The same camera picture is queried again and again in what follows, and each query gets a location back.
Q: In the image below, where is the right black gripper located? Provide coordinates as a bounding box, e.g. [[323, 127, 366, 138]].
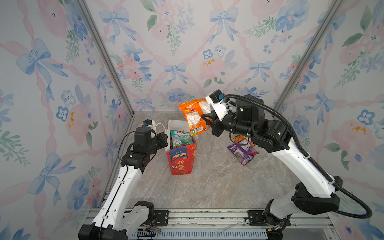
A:
[[201, 108, 257, 143]]

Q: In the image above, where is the teal Fox's candy bag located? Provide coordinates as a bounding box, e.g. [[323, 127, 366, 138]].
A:
[[170, 130, 194, 149]]

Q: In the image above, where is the purple snack bag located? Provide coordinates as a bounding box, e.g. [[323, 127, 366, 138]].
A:
[[227, 142, 259, 166]]

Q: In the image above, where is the red paper gift bag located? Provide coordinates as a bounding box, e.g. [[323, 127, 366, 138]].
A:
[[165, 120, 198, 176]]

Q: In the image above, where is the orange snack bag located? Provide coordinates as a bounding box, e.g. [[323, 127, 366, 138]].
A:
[[179, 99, 211, 136], [231, 134, 248, 143]]

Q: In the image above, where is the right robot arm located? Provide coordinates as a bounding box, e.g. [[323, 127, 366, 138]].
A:
[[202, 91, 342, 226]]

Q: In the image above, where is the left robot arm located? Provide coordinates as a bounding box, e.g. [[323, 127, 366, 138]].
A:
[[78, 120, 169, 240]]

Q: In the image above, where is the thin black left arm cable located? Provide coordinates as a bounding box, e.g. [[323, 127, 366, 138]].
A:
[[116, 130, 136, 160]]

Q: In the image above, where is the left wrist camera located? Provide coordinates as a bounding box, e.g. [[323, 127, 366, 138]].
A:
[[142, 119, 156, 131]]

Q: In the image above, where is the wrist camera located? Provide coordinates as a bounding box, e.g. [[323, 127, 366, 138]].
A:
[[142, 119, 156, 131], [206, 90, 229, 121]]

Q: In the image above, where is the black corrugated cable conduit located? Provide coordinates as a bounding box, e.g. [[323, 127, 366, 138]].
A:
[[223, 93, 373, 219]]

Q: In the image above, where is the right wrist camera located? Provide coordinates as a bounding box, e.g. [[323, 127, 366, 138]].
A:
[[206, 90, 229, 121]]

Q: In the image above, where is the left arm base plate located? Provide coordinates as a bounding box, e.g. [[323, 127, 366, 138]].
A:
[[141, 210, 170, 228]]

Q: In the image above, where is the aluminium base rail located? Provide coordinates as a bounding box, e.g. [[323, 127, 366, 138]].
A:
[[128, 209, 341, 240]]

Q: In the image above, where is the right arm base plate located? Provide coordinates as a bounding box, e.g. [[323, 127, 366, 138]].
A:
[[246, 210, 291, 228]]

